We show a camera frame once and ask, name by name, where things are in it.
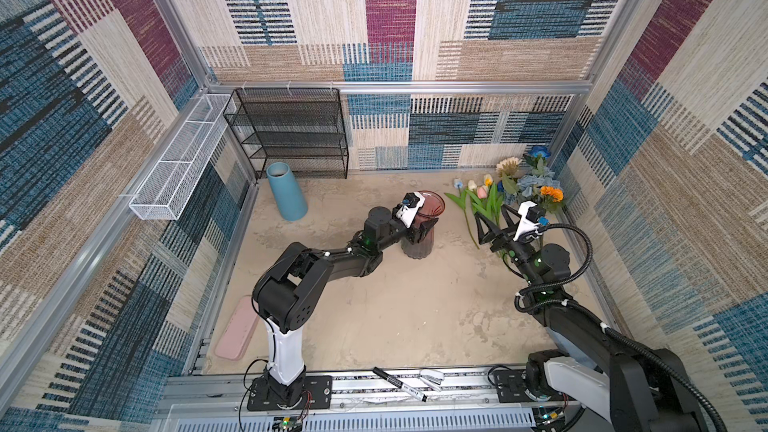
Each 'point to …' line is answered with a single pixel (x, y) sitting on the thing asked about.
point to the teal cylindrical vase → (291, 202)
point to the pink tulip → (482, 191)
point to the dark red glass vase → (432, 207)
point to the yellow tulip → (488, 179)
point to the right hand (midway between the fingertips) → (488, 212)
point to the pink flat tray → (239, 330)
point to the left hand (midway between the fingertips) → (429, 207)
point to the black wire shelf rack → (300, 127)
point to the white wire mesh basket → (164, 192)
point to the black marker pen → (400, 384)
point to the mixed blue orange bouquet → (529, 179)
